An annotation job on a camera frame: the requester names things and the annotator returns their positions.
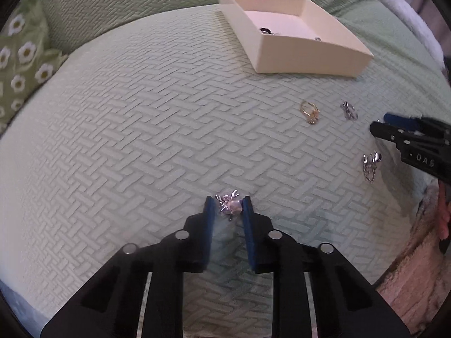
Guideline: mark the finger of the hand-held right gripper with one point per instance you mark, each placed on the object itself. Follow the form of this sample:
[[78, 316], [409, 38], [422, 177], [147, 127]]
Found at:
[[405, 119], [419, 149]]

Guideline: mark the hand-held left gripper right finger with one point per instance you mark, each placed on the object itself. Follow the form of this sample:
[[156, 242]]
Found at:
[[248, 232]]

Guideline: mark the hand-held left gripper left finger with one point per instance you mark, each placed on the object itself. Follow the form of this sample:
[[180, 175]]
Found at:
[[210, 225]]

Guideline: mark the silver pink stone brooch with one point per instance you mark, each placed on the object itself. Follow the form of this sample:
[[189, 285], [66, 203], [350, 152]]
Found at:
[[229, 205]]

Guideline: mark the cream cardboard box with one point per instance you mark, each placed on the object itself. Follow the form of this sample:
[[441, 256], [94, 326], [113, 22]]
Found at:
[[303, 54]]

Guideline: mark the black jewelry piece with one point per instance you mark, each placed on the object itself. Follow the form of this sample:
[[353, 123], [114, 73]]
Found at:
[[266, 30]]

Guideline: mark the person's right hand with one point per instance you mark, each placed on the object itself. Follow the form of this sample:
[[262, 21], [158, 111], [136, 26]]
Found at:
[[444, 214]]

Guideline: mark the small silver earring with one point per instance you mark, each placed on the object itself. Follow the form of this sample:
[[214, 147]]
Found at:
[[348, 110]]

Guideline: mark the white fluffy cloth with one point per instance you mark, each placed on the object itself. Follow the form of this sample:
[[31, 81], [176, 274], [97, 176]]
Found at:
[[408, 10]]

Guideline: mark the green textured sofa cover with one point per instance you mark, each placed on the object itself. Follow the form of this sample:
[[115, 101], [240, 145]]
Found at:
[[141, 130]]

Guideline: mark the beige fluffy blanket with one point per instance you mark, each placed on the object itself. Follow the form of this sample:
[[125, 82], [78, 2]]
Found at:
[[412, 274]]

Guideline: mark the green floral pillow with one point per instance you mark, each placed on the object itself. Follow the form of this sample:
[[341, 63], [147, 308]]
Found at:
[[21, 63]]

